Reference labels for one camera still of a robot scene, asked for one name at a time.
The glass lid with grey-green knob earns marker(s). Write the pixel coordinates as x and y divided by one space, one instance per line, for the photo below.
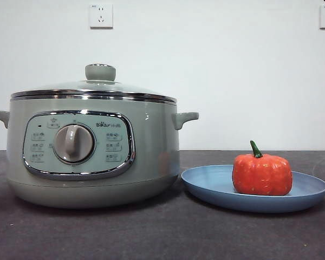
100 72

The orange pumpkin with green stem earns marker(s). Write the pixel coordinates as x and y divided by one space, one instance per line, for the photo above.
260 176

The blue round plate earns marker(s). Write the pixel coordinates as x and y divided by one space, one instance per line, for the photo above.
205 181

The grey-green electric steamer pot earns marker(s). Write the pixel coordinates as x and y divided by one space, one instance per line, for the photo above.
151 149

